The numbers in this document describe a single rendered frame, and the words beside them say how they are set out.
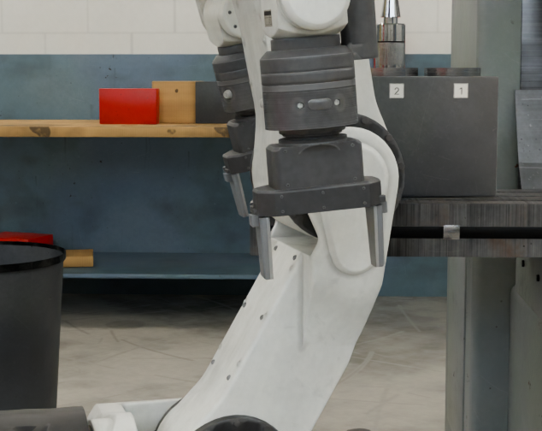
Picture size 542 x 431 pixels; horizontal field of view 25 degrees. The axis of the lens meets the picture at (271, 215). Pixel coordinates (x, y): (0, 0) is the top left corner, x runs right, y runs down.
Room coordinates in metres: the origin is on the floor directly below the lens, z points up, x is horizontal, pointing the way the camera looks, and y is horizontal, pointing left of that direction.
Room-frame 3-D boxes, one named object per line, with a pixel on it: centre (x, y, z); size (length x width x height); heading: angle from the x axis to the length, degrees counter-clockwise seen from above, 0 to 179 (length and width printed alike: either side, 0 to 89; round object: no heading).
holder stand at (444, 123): (1.98, -0.24, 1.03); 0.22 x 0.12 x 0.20; 95
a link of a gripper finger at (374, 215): (1.19, -0.10, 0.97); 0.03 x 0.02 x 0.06; 10
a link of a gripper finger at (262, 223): (1.17, 0.01, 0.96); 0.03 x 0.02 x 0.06; 10
